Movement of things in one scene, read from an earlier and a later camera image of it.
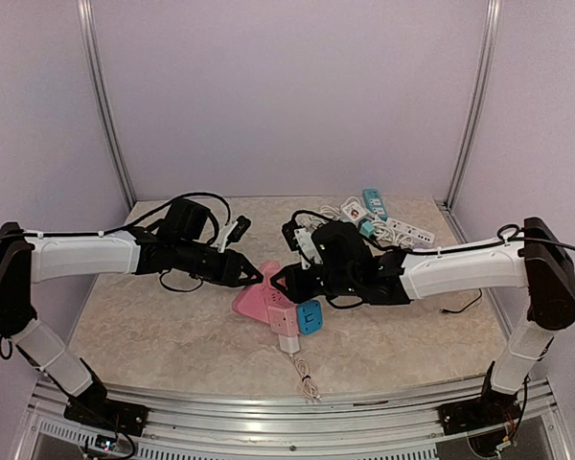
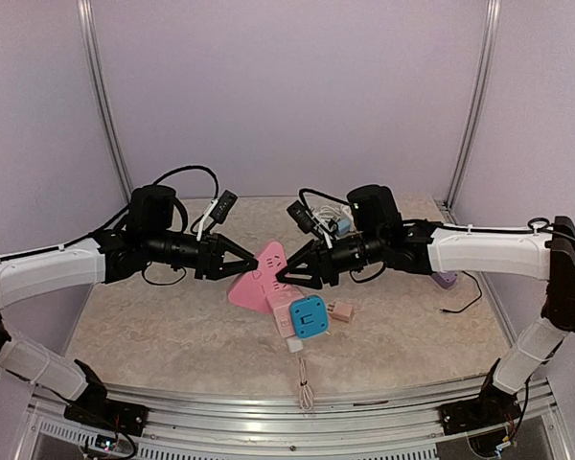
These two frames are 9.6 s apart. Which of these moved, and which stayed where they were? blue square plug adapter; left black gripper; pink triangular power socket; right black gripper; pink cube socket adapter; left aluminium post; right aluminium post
Moved: pink cube socket adapter; blue square plug adapter; left black gripper; right black gripper; pink triangular power socket
Stayed: right aluminium post; left aluminium post
